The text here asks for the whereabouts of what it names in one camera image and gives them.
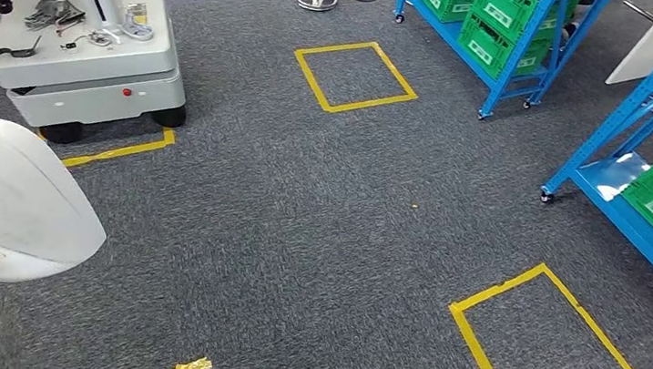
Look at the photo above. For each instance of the white curved shell part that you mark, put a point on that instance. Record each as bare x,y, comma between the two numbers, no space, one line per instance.
9,204

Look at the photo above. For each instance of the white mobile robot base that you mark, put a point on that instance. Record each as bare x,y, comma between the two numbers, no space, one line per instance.
98,104

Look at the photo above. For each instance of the black hook-shaped part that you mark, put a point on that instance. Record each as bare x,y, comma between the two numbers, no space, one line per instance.
10,52

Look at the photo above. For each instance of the small electronic part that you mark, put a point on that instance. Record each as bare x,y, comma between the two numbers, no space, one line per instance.
99,38

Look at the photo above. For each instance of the yellow floor tape outline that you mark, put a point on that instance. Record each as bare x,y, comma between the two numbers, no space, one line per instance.
117,151

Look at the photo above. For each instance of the dark gripper parts pile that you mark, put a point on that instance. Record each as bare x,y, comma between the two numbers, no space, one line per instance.
53,12

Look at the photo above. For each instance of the white desk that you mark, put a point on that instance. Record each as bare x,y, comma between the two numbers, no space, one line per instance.
650,47

